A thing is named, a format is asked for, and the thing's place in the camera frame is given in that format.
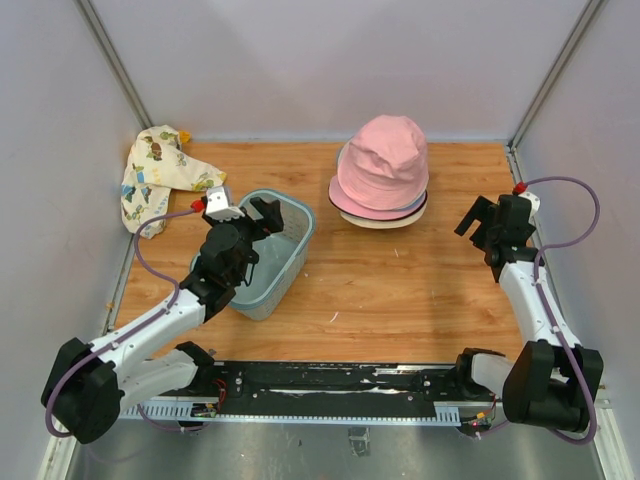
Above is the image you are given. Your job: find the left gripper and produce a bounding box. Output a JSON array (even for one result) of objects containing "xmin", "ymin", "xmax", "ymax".
[{"xmin": 204, "ymin": 197, "xmax": 283, "ymax": 283}]

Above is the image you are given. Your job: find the grey plastic laundry basket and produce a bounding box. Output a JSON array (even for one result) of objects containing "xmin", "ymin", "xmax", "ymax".
[{"xmin": 180, "ymin": 189, "xmax": 316, "ymax": 321}]

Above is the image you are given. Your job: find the blue bucket hat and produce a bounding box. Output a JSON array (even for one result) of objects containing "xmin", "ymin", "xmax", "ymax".
[{"xmin": 335, "ymin": 144, "xmax": 430, "ymax": 214}]

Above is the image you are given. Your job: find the pink bucket hat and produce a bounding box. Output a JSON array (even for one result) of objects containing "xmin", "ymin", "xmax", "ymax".
[{"xmin": 328, "ymin": 174, "xmax": 426, "ymax": 217}]

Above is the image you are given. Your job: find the beige bucket hat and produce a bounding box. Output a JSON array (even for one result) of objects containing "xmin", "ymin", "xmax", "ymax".
[{"xmin": 339, "ymin": 204, "xmax": 428, "ymax": 230}]

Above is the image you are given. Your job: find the light pink hat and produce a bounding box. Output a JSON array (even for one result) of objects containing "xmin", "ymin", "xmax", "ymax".
[{"xmin": 329, "ymin": 115, "xmax": 429, "ymax": 212}]

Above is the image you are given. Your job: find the khaki wide brim hat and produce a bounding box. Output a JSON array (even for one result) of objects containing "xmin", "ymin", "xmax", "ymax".
[{"xmin": 352, "ymin": 193, "xmax": 428, "ymax": 221}]

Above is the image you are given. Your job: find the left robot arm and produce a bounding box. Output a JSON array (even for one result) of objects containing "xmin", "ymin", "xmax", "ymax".
[{"xmin": 41, "ymin": 188, "xmax": 284, "ymax": 444}]

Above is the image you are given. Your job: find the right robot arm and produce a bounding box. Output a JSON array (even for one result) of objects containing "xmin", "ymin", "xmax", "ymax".
[{"xmin": 452, "ymin": 192, "xmax": 604, "ymax": 437}]

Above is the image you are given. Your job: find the small yellow object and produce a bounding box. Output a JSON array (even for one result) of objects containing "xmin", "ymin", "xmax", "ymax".
[{"xmin": 179, "ymin": 130, "xmax": 191, "ymax": 144}]

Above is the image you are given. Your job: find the cartoon print cloth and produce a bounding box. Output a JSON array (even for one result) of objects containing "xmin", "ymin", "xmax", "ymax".
[{"xmin": 121, "ymin": 125, "xmax": 227, "ymax": 239}]

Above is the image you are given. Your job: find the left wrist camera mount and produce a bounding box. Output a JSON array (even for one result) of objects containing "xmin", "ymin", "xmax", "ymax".
[{"xmin": 191, "ymin": 186, "xmax": 245, "ymax": 221}]

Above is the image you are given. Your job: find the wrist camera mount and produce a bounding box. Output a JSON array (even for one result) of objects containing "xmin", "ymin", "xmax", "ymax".
[
  {"xmin": 512, "ymin": 182, "xmax": 540, "ymax": 217},
  {"xmin": 191, "ymin": 186, "xmax": 245, "ymax": 221}
]

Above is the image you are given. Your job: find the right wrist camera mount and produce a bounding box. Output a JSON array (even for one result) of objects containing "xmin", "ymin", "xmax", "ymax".
[{"xmin": 512, "ymin": 182, "xmax": 540, "ymax": 217}]

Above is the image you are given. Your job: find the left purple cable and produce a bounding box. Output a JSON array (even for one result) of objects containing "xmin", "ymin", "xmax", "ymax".
[{"xmin": 44, "ymin": 199, "xmax": 211, "ymax": 464}]

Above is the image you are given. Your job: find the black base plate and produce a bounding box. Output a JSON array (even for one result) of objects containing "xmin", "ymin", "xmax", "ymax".
[{"xmin": 194, "ymin": 359, "xmax": 515, "ymax": 416}]

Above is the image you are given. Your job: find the grey cable duct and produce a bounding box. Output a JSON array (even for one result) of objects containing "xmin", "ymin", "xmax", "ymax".
[{"xmin": 119, "ymin": 402, "xmax": 461, "ymax": 426}]

